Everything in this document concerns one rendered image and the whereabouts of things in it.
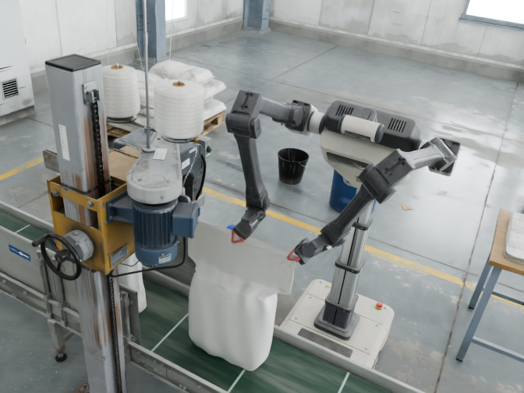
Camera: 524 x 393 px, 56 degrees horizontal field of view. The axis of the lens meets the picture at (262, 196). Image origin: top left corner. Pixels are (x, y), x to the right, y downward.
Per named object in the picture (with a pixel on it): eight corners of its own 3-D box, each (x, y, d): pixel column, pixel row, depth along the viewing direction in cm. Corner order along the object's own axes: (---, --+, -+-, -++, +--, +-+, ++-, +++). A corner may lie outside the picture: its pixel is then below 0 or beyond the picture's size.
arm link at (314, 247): (348, 238, 178) (334, 220, 181) (332, 246, 169) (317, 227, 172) (327, 256, 185) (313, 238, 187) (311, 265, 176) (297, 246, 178)
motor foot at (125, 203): (151, 217, 174) (150, 196, 170) (128, 232, 165) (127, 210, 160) (130, 208, 177) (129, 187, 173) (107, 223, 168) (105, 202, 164)
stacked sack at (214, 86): (228, 92, 555) (229, 79, 547) (194, 108, 502) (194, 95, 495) (196, 83, 571) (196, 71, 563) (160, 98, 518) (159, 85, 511)
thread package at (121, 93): (149, 111, 180) (147, 66, 172) (122, 123, 169) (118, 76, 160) (118, 102, 186) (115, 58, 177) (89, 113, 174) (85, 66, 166)
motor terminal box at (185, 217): (198, 229, 177) (199, 202, 172) (194, 245, 168) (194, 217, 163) (175, 226, 177) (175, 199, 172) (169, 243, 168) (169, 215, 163)
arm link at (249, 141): (260, 114, 158) (231, 107, 162) (253, 125, 155) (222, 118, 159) (274, 202, 190) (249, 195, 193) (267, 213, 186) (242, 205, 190)
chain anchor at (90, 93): (103, 101, 152) (101, 82, 149) (90, 106, 148) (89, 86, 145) (96, 100, 153) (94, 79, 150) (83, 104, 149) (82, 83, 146)
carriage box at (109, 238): (164, 233, 201) (163, 165, 185) (105, 278, 175) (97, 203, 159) (118, 214, 210) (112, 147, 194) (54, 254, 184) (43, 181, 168)
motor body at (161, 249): (185, 253, 182) (186, 196, 169) (160, 276, 170) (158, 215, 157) (153, 239, 187) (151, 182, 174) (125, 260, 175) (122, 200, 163)
